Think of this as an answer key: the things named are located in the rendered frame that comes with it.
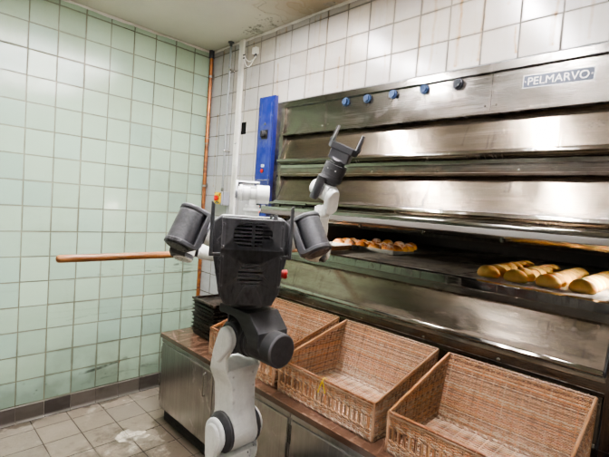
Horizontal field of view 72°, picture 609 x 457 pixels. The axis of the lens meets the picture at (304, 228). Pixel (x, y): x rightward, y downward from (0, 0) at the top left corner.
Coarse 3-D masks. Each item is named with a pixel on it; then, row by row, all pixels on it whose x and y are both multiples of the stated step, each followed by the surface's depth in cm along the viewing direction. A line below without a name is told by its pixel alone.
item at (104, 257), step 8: (336, 248) 262; (344, 248) 268; (56, 256) 154; (64, 256) 154; (72, 256) 156; (80, 256) 158; (88, 256) 160; (96, 256) 162; (104, 256) 164; (112, 256) 166; (120, 256) 168; (128, 256) 170; (136, 256) 173; (144, 256) 175; (152, 256) 178; (160, 256) 180; (168, 256) 183
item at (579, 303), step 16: (336, 256) 235; (400, 272) 206; (416, 272) 199; (432, 272) 195; (480, 288) 178; (496, 288) 173; (512, 288) 169; (528, 288) 167; (560, 304) 156; (576, 304) 153; (592, 304) 149; (608, 304) 146
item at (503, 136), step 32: (384, 128) 217; (416, 128) 203; (448, 128) 191; (480, 128) 180; (512, 128) 171; (544, 128) 162; (576, 128) 154; (608, 128) 147; (288, 160) 257; (320, 160) 240; (352, 160) 225; (384, 160) 211
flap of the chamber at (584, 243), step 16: (352, 224) 226; (368, 224) 208; (384, 224) 195; (400, 224) 189; (416, 224) 183; (432, 224) 178; (512, 240) 167; (528, 240) 157; (544, 240) 148; (560, 240) 144; (576, 240) 140; (592, 240) 137; (608, 240) 134
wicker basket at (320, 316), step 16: (272, 304) 266; (288, 304) 257; (224, 320) 241; (288, 320) 253; (304, 320) 245; (320, 320) 237; (336, 320) 228; (304, 336) 212; (208, 352) 235; (272, 368) 218; (304, 368) 214; (272, 384) 198
